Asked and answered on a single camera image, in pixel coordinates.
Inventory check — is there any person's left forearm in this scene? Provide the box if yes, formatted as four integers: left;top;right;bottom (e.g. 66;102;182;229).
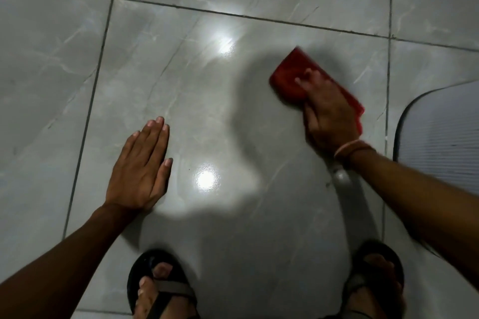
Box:
0;202;140;319

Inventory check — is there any person's foot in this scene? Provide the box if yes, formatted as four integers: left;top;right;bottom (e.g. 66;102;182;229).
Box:
133;263;195;319
342;253;406;319

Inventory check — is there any grey ribbed floor mat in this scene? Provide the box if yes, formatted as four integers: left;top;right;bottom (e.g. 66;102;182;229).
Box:
393;80;479;196

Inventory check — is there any black sandal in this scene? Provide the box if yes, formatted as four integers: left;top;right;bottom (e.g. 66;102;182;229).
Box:
127;249;200;319
329;241;405;319

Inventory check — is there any person's left hand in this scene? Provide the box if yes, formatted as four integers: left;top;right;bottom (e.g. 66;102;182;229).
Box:
105;116;174;212

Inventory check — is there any person's left foot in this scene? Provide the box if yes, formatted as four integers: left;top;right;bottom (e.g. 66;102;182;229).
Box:
133;263;195;319

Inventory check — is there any person's right foot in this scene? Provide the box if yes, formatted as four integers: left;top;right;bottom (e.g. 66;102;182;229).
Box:
342;253;406;319

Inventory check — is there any black left sandal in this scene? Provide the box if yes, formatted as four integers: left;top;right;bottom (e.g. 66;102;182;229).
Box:
127;249;200;319

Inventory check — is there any thread wrist bracelet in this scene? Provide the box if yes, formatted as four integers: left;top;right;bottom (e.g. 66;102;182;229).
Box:
333;139;376;161

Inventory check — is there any person's right hand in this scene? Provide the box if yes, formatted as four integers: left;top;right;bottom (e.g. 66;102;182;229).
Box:
294;68;361;156

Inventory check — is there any person's right forearm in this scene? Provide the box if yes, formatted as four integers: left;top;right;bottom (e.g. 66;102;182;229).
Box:
348;149;479;291

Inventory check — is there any red cleaning cloth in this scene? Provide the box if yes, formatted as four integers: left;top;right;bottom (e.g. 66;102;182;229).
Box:
269;47;365;135

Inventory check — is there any black right sandal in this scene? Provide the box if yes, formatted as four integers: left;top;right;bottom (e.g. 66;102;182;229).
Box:
329;241;405;319

